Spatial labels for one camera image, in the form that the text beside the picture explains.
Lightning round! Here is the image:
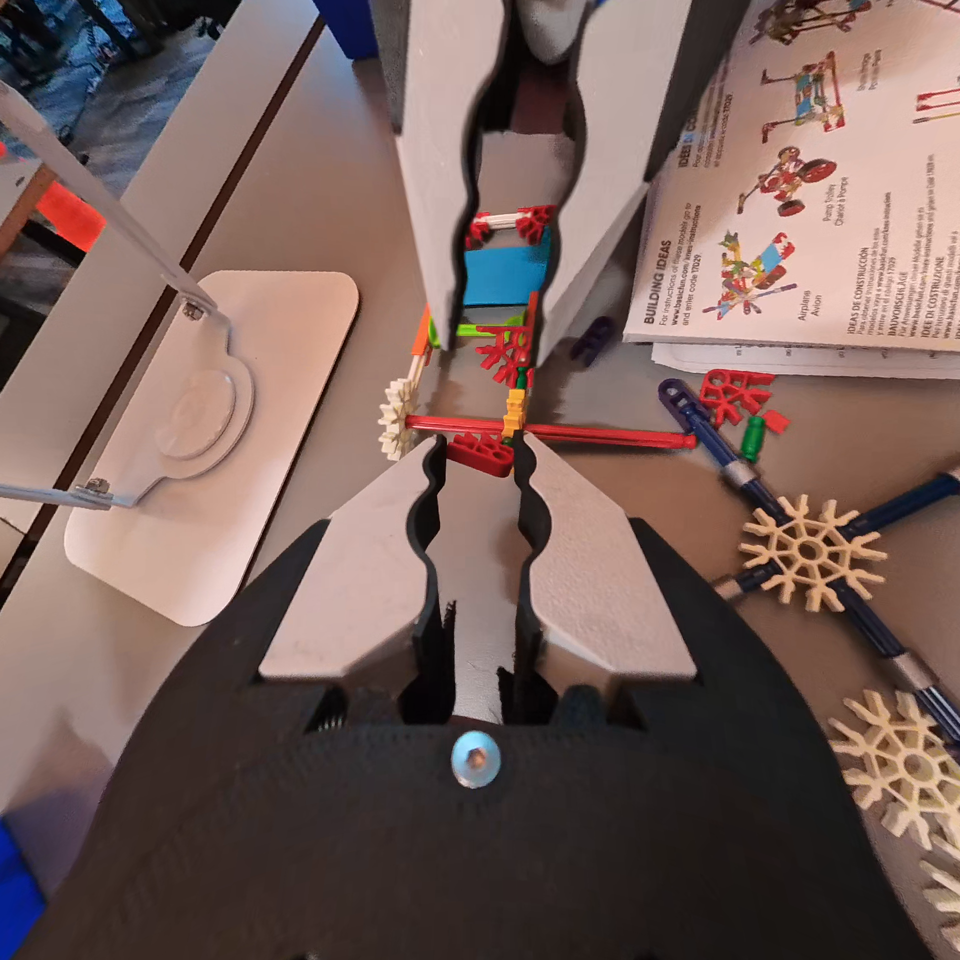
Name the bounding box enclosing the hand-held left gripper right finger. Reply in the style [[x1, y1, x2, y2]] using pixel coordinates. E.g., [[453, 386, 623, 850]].
[[498, 433, 699, 725]]

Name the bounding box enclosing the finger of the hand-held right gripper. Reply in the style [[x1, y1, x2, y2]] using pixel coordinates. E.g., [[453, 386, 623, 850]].
[[394, 0, 513, 352], [534, 0, 693, 363]]

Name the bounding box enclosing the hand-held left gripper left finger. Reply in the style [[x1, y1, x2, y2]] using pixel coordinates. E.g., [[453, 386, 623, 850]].
[[257, 435, 459, 725]]

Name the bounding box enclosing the colourful toy construction model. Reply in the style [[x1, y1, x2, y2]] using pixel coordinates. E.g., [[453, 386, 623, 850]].
[[377, 204, 699, 479]]

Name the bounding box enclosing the blue storage bin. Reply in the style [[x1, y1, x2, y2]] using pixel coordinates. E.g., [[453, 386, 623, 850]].
[[313, 0, 380, 61]]

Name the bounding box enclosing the instruction booklet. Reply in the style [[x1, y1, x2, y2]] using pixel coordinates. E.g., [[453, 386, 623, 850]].
[[622, 0, 960, 376]]

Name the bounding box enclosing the blue rod snowflake assembly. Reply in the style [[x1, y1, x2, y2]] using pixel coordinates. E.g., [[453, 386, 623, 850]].
[[658, 378, 960, 939]]

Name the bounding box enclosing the purple toy connector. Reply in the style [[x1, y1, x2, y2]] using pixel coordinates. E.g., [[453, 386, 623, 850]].
[[570, 316, 616, 363]]

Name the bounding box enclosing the white metal stand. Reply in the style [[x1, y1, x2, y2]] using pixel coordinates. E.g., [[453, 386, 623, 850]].
[[0, 75, 360, 628]]

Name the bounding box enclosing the red toy connector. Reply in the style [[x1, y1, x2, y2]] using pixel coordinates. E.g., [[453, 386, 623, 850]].
[[699, 369, 776, 429]]

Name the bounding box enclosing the orange object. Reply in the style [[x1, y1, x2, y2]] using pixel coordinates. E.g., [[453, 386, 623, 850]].
[[33, 183, 106, 252]]

